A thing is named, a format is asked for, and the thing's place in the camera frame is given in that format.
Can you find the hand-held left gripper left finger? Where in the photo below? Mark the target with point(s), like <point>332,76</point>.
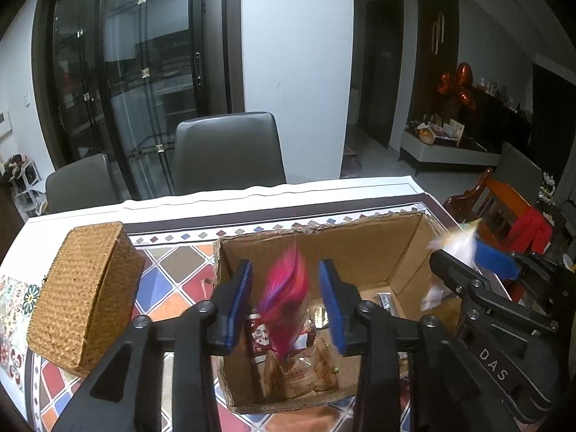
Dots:
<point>240,308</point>

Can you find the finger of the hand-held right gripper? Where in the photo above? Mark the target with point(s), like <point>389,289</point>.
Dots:
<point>497,261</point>
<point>463,281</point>

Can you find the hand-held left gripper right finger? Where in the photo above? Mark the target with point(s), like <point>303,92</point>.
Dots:
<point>334,312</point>

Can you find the dark red snack packet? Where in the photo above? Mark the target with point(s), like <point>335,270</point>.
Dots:
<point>257,335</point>

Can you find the white snack packet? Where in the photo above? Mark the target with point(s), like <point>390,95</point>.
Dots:
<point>456,245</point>

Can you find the pink snack packet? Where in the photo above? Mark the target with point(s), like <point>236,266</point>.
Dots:
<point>288,297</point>

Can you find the brown cardboard box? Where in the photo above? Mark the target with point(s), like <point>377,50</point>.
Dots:
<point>382,252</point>

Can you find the red cloth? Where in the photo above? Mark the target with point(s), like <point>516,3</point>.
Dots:
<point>531,231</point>

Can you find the long white stick packet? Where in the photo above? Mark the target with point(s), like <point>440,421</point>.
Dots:
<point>387,304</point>

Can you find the brown wooden chair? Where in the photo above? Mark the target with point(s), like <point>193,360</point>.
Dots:
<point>495,198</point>

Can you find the beige cookie packet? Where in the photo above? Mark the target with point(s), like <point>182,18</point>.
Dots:
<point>306,371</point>

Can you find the checkered colourful tablecloth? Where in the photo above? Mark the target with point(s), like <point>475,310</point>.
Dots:
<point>180,274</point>

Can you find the white low cabinet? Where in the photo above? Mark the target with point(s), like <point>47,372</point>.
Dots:
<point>445,153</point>

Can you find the woven wicker lidded basket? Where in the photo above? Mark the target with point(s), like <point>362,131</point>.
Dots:
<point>85,297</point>

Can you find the red foil balloons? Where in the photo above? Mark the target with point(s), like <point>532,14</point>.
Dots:
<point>459,83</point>

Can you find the patterned tile table mat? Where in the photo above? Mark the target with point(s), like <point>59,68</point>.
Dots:
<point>18,306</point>

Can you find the dark wooden door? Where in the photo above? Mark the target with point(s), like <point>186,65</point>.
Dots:
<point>436,31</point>

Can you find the white shoe rack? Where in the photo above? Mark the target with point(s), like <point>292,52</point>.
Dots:
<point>22,184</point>

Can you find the glass sliding door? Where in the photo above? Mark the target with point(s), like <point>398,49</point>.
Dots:
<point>135,76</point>

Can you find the white wall panel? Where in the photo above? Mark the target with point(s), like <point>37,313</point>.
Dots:
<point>3,123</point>

